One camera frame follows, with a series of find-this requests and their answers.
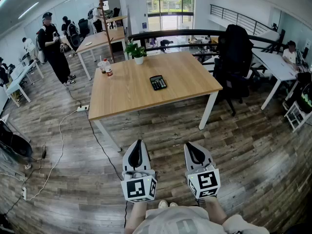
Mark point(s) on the wooden coat rack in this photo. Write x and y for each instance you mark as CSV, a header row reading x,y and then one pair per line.
x,y
106,21

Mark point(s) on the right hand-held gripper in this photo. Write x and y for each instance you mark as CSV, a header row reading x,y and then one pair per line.
x,y
206,181

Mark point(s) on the drink cup with straw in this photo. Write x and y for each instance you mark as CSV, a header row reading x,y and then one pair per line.
x,y
101,67

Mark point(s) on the black barred railing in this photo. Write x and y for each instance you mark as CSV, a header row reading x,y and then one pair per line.
x,y
241,17

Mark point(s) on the person's right forearm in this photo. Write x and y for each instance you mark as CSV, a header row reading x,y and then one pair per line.
x,y
215,209

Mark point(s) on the black bag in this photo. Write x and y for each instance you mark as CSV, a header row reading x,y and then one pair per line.
x,y
306,91

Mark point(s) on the white desk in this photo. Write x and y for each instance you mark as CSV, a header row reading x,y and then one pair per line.
x,y
273,62
18,78

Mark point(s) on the white power strip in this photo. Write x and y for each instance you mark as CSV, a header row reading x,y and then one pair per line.
x,y
83,108
24,194

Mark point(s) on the black curved railing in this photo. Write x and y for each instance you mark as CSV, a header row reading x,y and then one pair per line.
x,y
185,32

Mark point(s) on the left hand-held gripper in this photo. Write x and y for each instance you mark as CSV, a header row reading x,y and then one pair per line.
x,y
137,188

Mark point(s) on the black office chair with jacket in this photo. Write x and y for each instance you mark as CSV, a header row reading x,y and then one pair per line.
x,y
235,64

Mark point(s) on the glass entrance door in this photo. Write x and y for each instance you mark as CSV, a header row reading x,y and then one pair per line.
x,y
170,10

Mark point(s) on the small wooden table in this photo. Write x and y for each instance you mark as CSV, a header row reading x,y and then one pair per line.
x,y
116,19

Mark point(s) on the person's left forearm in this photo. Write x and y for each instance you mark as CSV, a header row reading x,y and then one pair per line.
x,y
136,216

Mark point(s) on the plastic bottle red label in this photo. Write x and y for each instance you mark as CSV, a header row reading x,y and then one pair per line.
x,y
108,68

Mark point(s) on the black power adapter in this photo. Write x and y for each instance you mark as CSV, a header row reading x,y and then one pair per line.
x,y
44,152

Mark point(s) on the person's white shoes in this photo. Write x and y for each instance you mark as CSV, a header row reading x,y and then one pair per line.
x,y
163,204

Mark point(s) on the potted plant white pot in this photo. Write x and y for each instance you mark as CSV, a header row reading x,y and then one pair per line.
x,y
137,52

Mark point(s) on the person's light grey shirt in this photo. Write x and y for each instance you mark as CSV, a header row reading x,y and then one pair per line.
x,y
185,220

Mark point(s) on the black calculator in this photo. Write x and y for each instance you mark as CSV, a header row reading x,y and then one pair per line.
x,y
158,82

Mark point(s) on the wooden table white legs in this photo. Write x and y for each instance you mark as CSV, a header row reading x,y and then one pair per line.
x,y
156,82
100,39

